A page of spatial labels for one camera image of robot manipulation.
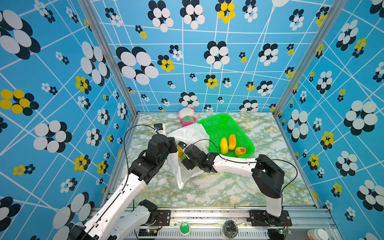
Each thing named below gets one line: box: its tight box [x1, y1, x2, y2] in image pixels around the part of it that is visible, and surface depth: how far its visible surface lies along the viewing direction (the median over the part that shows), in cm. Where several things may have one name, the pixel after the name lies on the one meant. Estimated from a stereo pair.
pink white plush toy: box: [176, 107, 197, 128], surface depth 114 cm
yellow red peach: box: [235, 147, 246, 158], surface depth 95 cm
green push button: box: [179, 222, 191, 235], surface depth 64 cm
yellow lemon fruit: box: [220, 137, 229, 155], surface depth 98 cm
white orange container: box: [307, 228, 329, 240], surface depth 65 cm
